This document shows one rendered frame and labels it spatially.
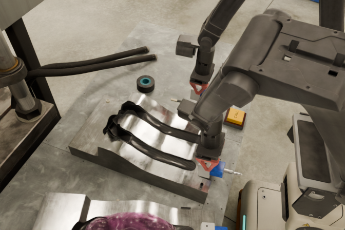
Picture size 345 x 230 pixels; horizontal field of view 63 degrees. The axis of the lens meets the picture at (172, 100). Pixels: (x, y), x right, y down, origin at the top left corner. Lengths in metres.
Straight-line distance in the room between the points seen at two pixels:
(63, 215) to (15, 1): 0.78
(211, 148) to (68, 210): 0.43
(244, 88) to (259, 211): 1.33
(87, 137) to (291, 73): 0.85
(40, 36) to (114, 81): 1.87
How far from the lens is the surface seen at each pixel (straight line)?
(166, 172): 0.93
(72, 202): 0.90
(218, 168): 0.90
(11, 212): 1.07
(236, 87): 0.32
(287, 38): 0.33
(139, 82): 1.24
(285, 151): 2.21
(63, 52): 2.83
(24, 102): 1.22
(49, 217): 0.90
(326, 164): 0.90
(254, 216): 1.60
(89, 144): 1.04
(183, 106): 0.78
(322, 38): 0.33
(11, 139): 1.24
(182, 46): 0.94
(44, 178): 1.08
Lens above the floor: 1.72
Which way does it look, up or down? 49 degrees down
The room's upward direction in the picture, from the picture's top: 5 degrees clockwise
